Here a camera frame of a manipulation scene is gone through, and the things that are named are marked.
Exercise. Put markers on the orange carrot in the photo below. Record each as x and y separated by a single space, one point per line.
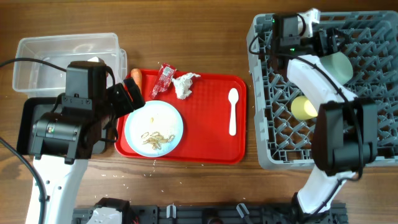
136 75

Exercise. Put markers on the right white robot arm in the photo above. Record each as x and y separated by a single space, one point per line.
345 135

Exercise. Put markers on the black plastic tray bin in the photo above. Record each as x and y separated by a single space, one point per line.
62 126

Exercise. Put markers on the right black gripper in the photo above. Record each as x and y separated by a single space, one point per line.
325 42

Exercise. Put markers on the food scraps on plate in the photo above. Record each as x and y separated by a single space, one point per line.
158 134

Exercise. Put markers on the red snack wrapper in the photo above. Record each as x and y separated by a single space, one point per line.
163 80

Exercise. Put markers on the mint green bowl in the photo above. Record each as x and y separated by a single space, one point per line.
338 65

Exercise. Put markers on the grey dishwasher rack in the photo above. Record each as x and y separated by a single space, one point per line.
283 142

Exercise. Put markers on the crumpled white napkin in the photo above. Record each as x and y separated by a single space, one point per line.
182 85

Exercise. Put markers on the yellow plastic cup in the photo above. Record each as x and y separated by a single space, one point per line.
302 108

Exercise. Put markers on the white plastic spoon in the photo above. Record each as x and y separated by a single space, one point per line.
233 98

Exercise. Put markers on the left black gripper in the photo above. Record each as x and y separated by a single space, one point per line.
125 105

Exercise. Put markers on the light blue plate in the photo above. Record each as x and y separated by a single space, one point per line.
137 123

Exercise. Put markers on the red serving tray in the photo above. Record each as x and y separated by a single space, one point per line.
205 114

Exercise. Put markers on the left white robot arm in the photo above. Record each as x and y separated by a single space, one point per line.
56 181

